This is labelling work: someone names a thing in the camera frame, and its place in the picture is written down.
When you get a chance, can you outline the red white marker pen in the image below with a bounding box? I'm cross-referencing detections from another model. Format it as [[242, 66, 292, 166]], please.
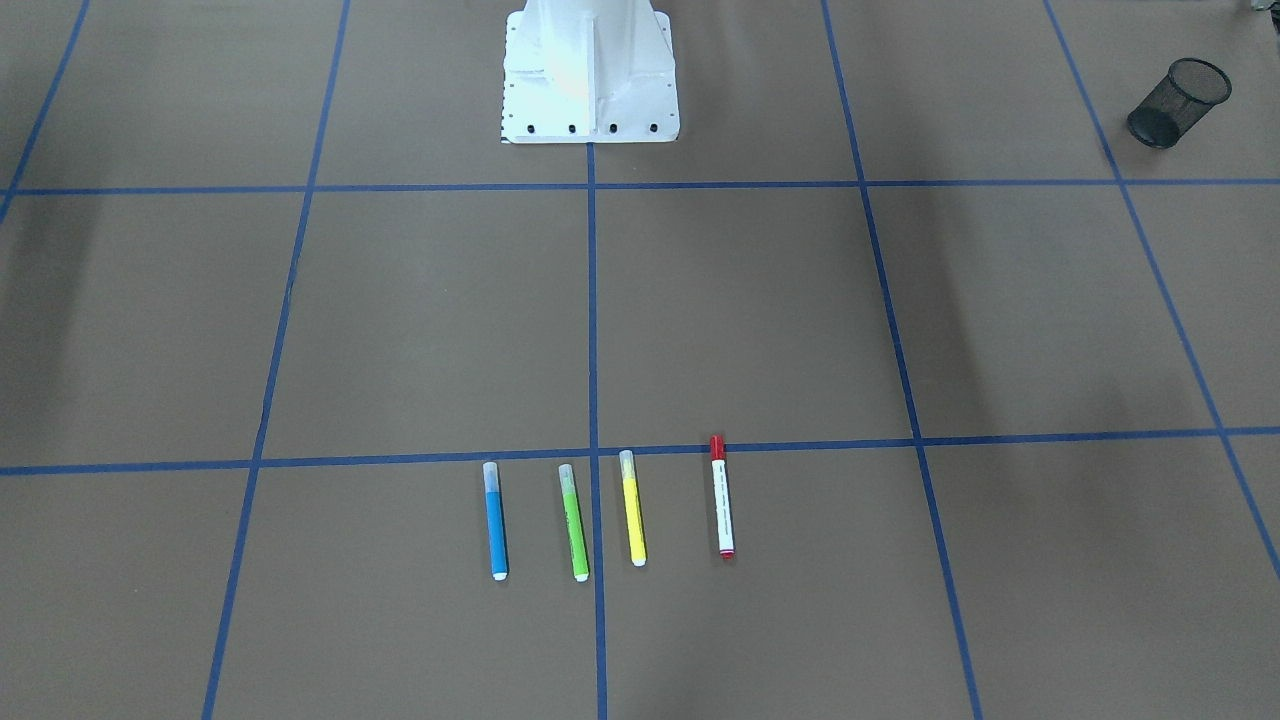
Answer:
[[709, 434, 736, 562]]

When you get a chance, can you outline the blue highlighter pen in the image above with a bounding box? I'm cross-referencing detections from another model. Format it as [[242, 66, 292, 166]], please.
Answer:
[[483, 461, 509, 582]]

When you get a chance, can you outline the yellow highlighter pen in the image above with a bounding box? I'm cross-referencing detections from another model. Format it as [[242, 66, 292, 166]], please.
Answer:
[[618, 448, 648, 568]]

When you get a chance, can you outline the green highlighter pen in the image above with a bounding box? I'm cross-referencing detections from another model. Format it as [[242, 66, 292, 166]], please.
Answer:
[[557, 464, 590, 583]]

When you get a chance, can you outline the black mesh pen cup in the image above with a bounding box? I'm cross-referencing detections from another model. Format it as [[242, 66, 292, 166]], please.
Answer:
[[1126, 56, 1233, 150]]

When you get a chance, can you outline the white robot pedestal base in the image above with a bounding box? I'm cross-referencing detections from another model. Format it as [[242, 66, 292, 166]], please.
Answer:
[[500, 1, 681, 143]]

